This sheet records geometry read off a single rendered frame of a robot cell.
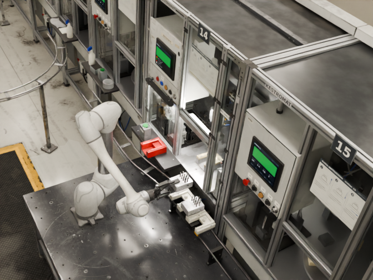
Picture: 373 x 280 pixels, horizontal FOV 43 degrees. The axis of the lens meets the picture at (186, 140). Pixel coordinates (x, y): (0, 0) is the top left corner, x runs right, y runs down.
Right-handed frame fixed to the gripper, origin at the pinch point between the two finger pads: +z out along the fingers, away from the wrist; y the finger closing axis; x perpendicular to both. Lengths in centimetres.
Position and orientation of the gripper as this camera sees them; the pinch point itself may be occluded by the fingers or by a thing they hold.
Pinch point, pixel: (175, 184)
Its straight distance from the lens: 316.4
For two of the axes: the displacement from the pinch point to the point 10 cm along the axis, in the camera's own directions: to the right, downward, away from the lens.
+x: -5.1, -5.9, 6.3
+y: 0.2, -7.4, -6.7
